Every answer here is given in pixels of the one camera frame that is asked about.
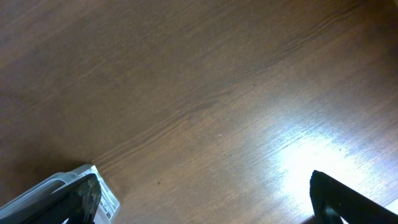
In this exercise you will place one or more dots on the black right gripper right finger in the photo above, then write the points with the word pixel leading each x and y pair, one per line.
pixel 334 202

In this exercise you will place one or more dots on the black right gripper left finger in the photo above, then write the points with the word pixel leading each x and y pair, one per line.
pixel 75 203

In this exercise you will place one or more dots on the clear plastic container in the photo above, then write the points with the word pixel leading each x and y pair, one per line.
pixel 109 205

